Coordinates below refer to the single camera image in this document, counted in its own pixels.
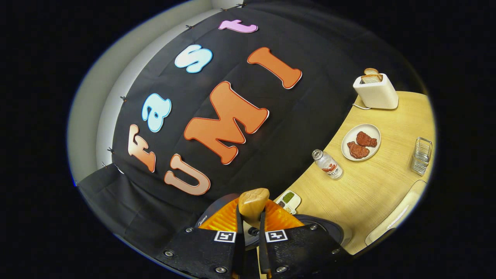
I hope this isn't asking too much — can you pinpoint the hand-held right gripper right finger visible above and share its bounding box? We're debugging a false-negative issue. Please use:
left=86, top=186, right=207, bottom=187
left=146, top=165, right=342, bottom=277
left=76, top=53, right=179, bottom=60
left=259, top=200, right=351, bottom=279

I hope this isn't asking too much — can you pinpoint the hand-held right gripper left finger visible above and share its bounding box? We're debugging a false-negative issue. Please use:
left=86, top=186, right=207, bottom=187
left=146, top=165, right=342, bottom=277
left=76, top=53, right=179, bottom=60
left=155, top=198, right=245, bottom=279

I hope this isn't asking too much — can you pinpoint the black and silver rice cooker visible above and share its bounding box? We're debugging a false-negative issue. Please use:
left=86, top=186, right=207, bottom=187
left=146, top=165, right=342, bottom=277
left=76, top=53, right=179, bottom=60
left=194, top=193, right=353, bottom=252

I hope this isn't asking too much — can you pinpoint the wooden spoon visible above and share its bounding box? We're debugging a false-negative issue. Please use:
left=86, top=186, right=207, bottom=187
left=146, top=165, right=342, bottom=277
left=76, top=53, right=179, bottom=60
left=238, top=188, right=270, bottom=230

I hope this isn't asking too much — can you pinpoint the clear wire chopstick holder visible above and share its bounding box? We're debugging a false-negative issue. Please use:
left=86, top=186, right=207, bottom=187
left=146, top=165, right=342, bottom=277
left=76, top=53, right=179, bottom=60
left=411, top=137, right=433, bottom=176

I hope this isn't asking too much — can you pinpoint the white compartment bean tray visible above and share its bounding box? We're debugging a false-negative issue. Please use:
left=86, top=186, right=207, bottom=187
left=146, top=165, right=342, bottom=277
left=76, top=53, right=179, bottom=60
left=274, top=190, right=302, bottom=215

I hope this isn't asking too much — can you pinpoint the small clear drink bottle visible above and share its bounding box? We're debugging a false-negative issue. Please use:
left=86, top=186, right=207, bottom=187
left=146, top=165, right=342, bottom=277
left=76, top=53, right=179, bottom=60
left=312, top=149, right=344, bottom=180

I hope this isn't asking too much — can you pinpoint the cream rectangular tray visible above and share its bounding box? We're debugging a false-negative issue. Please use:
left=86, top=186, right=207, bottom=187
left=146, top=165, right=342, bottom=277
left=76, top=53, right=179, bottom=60
left=364, top=179, right=427, bottom=246

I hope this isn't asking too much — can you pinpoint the red meat piece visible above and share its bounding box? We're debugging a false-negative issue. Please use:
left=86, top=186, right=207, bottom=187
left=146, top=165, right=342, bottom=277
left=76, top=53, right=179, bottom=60
left=347, top=141, right=370, bottom=159
left=356, top=131, right=378, bottom=148

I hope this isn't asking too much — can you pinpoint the white round plate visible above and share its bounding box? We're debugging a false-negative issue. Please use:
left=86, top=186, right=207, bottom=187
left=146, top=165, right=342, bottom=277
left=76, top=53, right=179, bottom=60
left=341, top=124, right=382, bottom=162

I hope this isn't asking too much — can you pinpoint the black backdrop cloth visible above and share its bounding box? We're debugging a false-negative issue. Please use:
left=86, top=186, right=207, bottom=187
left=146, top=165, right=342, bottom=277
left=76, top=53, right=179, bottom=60
left=77, top=0, right=427, bottom=256

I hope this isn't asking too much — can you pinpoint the row of black cloth clips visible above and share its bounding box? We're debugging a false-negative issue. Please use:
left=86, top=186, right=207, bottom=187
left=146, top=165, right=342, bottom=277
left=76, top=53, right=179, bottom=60
left=102, top=3, right=245, bottom=169

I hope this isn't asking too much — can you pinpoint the white toaster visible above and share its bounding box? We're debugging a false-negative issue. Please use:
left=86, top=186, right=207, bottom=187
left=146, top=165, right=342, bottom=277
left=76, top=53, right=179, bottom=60
left=353, top=73, right=399, bottom=110

